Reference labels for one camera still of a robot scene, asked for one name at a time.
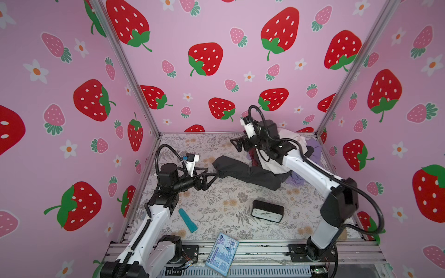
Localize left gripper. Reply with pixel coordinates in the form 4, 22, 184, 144
172, 167, 217, 196

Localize dark grey cloth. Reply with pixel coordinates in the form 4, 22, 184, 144
213, 156, 292, 191

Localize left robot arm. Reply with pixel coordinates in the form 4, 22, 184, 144
99, 144, 219, 278

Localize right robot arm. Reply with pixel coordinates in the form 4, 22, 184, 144
231, 105, 384, 261

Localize maroon cloth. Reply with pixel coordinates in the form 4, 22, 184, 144
248, 149, 263, 168

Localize white cloth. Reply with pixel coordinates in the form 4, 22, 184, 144
258, 129, 308, 174

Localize teal plastic tool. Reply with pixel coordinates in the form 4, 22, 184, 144
179, 209, 198, 233

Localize black rectangular box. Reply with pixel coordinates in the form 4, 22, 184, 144
251, 200, 284, 223

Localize blue printed card packet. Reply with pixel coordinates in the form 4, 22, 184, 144
205, 233, 239, 277

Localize wooden oval brush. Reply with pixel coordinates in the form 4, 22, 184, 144
337, 229, 348, 241

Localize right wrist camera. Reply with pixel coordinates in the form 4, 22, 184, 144
240, 116, 256, 139

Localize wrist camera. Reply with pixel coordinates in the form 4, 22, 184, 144
240, 116, 256, 139
183, 153, 199, 176

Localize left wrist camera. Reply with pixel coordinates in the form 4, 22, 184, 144
183, 153, 199, 176

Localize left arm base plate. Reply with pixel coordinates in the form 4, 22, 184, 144
167, 244, 199, 265

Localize aluminium front rail frame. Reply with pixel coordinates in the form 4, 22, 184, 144
103, 240, 394, 278

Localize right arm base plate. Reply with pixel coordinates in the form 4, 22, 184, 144
286, 244, 338, 263

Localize left corner aluminium post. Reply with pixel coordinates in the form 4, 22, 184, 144
91, 0, 161, 139

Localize corner aluminium post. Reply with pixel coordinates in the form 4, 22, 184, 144
91, 0, 161, 139
315, 0, 400, 139

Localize right corner aluminium post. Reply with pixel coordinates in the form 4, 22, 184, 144
315, 0, 400, 139

